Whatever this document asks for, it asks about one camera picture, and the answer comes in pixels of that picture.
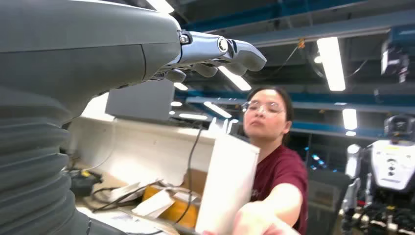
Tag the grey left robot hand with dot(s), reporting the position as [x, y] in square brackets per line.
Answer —
[81, 48]

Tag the person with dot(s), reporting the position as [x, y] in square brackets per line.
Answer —
[278, 172]

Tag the grey laptop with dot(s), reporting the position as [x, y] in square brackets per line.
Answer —
[139, 100]

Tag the cardboard box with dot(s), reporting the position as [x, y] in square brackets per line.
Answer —
[176, 211]

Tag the clear eyeglasses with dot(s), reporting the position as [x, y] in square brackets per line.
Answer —
[264, 107]

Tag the ceiling light tube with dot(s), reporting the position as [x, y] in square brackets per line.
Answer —
[193, 116]
[330, 63]
[235, 78]
[349, 119]
[217, 109]

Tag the white desk riser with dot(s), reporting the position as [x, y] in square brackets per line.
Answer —
[146, 152]

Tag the printed paper sheet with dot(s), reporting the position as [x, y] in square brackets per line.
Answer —
[129, 223]

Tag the black desk device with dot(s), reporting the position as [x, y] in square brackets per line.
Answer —
[82, 185]

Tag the white and black humanoid robot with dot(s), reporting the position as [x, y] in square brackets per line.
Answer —
[392, 165]

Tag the overhead hoist unit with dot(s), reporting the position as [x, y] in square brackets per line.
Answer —
[394, 61]

